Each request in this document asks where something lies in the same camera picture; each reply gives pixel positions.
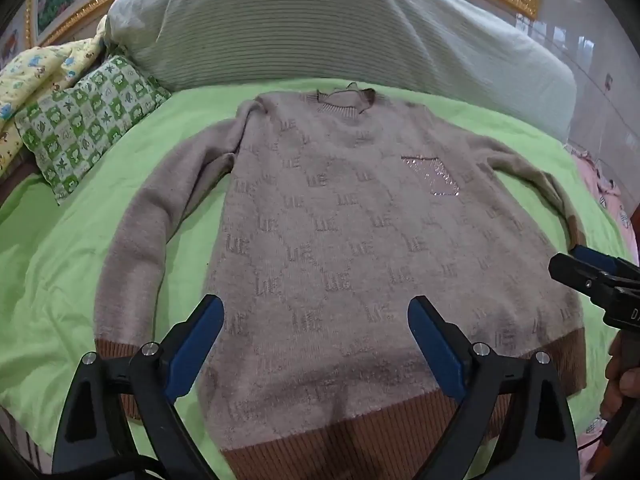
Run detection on pink printed bed sheet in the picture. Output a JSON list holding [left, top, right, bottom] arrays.
[[564, 141, 638, 261]]

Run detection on black cable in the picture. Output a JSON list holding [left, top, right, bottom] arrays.
[[576, 427, 618, 457]]

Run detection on person's right hand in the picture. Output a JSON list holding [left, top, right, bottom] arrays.
[[603, 332, 640, 422]]

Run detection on beige patterned knit sweater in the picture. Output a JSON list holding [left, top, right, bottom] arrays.
[[94, 87, 587, 480]]

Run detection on yellow printed blanket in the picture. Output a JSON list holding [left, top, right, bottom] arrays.
[[0, 15, 108, 176]]

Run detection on green checkered pillow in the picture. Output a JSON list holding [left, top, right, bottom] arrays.
[[14, 55, 172, 207]]

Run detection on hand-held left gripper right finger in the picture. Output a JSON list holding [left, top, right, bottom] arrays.
[[407, 296, 581, 480]]

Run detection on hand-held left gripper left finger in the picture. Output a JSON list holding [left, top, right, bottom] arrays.
[[52, 295, 225, 480]]

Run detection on large striped grey pillow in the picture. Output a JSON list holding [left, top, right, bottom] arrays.
[[103, 0, 577, 143]]

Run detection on light green bed sheet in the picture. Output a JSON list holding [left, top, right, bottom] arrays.
[[0, 78, 632, 480]]

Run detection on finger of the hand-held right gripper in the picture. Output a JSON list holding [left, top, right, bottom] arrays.
[[571, 244, 640, 278], [548, 254, 621, 308]]

